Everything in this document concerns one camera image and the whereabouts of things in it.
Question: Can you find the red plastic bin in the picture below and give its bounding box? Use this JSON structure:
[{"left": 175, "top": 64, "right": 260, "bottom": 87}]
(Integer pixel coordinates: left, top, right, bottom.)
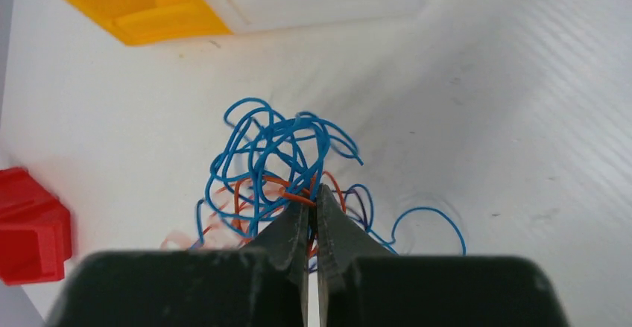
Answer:
[{"left": 1, "top": 167, "right": 73, "bottom": 286}]

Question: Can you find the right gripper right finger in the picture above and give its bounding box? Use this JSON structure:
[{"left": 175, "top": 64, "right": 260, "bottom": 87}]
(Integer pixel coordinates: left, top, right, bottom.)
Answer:
[{"left": 315, "top": 185, "right": 569, "bottom": 326}]

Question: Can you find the yellow plastic bin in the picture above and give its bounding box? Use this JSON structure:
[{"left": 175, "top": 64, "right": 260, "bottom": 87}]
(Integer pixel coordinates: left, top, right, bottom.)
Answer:
[{"left": 66, "top": 0, "right": 231, "bottom": 45}]

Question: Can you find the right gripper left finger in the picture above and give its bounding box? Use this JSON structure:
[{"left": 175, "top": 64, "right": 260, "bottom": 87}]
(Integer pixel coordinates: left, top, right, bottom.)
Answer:
[{"left": 46, "top": 203, "right": 309, "bottom": 326}]

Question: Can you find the blue thin cable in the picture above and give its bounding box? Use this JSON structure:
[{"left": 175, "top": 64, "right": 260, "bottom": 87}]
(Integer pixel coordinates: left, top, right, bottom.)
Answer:
[{"left": 195, "top": 98, "right": 467, "bottom": 257}]

